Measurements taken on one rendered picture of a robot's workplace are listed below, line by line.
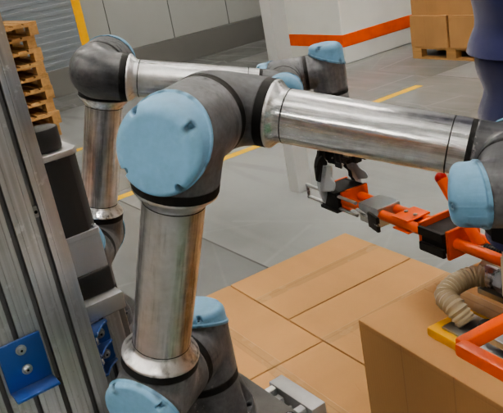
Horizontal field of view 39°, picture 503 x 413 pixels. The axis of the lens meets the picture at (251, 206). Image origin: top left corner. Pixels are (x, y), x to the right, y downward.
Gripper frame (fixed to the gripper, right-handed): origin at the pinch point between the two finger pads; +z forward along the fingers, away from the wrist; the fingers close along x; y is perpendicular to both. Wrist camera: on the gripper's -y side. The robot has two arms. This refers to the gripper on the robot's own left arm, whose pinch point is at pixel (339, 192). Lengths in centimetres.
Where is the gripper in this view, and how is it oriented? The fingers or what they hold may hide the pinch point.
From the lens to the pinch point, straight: 170.5
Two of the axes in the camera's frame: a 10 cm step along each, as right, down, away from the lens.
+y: 4.9, 2.4, -8.4
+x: 8.6, -3.2, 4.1
